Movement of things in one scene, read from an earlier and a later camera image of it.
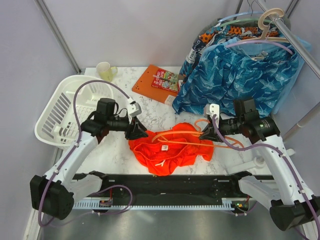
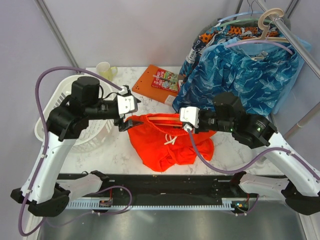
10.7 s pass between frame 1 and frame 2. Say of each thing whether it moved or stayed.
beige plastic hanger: stayed
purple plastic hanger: stayed
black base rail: stayed
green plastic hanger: stayed
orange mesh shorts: moved
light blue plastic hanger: stayed
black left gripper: moved
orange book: stayed
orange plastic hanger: moved
